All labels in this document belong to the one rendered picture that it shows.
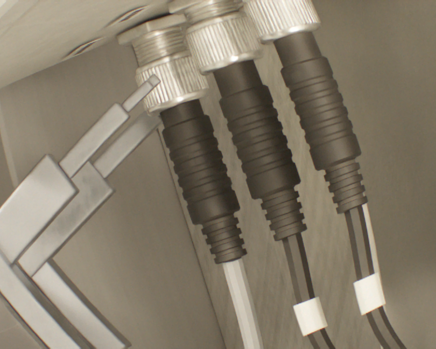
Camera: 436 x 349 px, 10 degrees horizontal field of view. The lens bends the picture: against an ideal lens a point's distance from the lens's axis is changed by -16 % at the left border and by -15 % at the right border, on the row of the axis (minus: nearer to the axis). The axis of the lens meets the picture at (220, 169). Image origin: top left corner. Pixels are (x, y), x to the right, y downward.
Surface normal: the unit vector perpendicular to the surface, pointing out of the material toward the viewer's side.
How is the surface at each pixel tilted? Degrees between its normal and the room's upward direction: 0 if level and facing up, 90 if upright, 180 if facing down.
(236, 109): 62
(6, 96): 42
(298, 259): 51
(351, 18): 90
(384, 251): 90
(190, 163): 55
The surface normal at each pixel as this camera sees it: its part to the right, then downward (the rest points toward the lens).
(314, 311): 0.35, -0.16
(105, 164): -0.14, 0.00
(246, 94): 0.07, -0.07
